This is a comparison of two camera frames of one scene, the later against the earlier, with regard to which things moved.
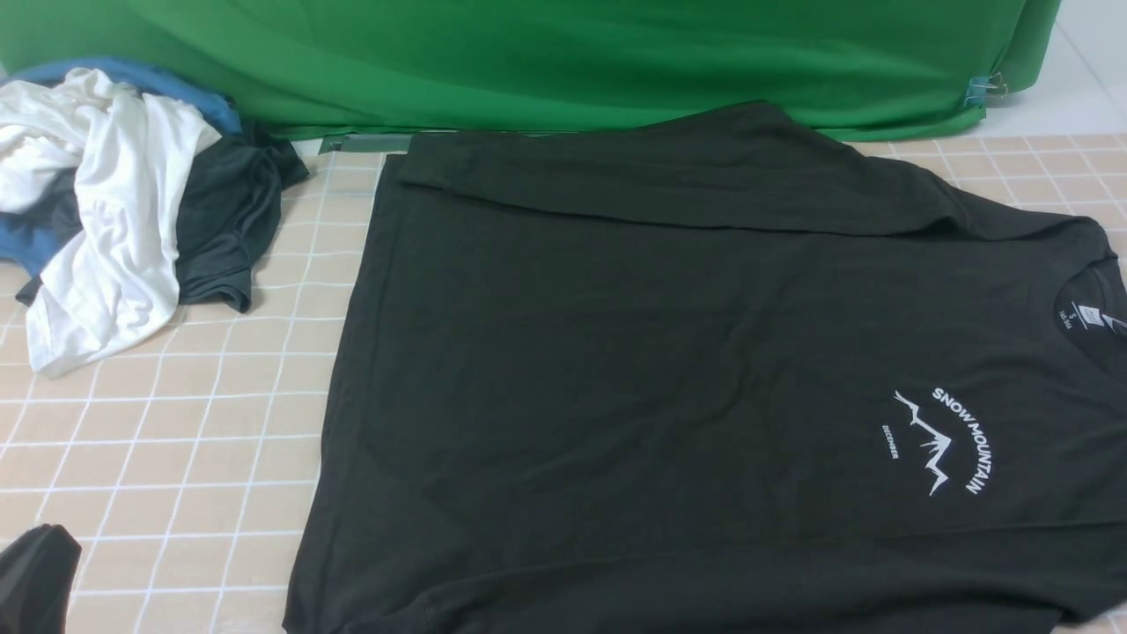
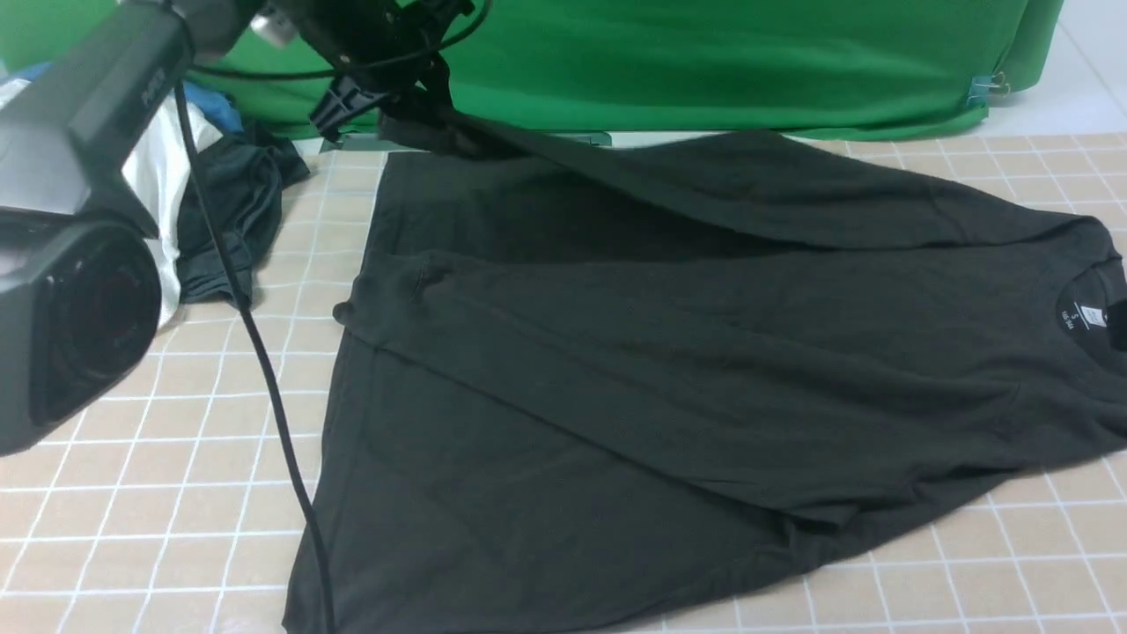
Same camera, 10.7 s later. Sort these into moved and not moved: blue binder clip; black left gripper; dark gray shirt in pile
Moved: black left gripper
Not moved: dark gray shirt in pile; blue binder clip
